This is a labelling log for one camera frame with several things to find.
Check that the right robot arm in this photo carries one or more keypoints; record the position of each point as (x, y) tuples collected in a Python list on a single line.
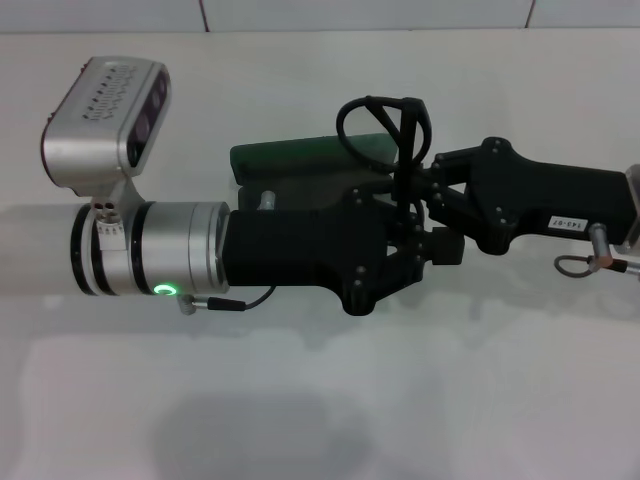
[(634, 200)]

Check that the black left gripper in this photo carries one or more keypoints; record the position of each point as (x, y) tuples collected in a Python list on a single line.
[(300, 250)]

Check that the green glasses case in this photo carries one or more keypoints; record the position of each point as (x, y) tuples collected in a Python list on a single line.
[(300, 157)]

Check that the black round glasses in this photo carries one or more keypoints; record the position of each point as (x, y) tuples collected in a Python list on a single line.
[(407, 140)]

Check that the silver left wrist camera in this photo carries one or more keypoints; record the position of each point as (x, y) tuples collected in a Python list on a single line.
[(100, 130)]

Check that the silver connector stub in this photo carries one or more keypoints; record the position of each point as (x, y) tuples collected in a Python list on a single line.
[(267, 200)]

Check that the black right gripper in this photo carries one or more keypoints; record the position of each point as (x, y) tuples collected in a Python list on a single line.
[(550, 200)]

